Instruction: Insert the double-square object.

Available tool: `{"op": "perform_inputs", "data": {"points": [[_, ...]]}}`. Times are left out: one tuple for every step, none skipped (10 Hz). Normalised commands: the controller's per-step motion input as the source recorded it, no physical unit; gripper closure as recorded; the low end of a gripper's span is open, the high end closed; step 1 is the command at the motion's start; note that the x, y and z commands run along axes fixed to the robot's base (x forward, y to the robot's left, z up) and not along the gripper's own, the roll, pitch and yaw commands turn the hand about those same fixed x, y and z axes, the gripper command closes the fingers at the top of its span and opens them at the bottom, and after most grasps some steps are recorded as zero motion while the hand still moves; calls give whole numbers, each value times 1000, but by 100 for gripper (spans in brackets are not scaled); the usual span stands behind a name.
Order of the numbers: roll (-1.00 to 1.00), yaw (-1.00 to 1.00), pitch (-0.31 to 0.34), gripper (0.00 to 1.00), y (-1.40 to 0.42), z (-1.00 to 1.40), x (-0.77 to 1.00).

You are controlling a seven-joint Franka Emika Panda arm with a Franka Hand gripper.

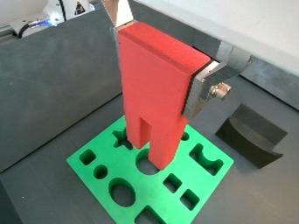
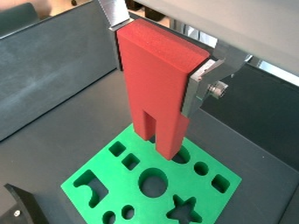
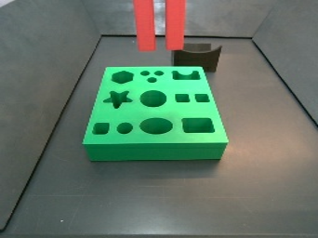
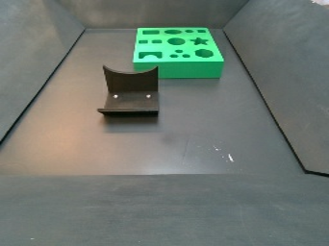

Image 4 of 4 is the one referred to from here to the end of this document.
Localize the black curved holder stand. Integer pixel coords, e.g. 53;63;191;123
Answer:
97;66;159;115

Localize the green shape-sorter block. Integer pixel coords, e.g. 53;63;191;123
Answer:
132;27;224;79

